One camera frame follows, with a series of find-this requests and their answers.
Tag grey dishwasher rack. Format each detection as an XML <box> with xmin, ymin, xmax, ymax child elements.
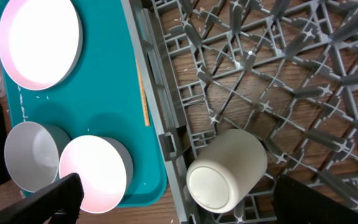
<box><xmin>122</xmin><ymin>0</ymin><xmax>358</xmax><ymax>223</ymax></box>

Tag large white plate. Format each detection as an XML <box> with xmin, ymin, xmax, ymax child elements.
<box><xmin>0</xmin><ymin>0</ymin><xmax>83</xmax><ymax>91</ymax></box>

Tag small pink bowl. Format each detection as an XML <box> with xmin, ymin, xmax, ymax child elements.
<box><xmin>59</xmin><ymin>135</ymin><xmax>134</xmax><ymax>214</ymax></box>

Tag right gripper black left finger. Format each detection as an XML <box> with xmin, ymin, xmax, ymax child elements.
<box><xmin>0</xmin><ymin>173</ymin><xmax>84</xmax><ymax>224</ymax></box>

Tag teal plastic tray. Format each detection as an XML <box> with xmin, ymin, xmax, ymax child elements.
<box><xmin>4</xmin><ymin>0</ymin><xmax>167</xmax><ymax>207</ymax></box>

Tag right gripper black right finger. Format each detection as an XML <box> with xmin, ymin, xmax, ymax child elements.
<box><xmin>273</xmin><ymin>175</ymin><xmax>358</xmax><ymax>224</ymax></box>

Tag grey bowl with rice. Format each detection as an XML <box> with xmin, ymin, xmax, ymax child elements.
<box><xmin>4</xmin><ymin>121</ymin><xmax>70</xmax><ymax>192</ymax></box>

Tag white paper cup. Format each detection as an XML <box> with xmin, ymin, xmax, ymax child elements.
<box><xmin>186</xmin><ymin>129</ymin><xmax>268</xmax><ymax>213</ymax></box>

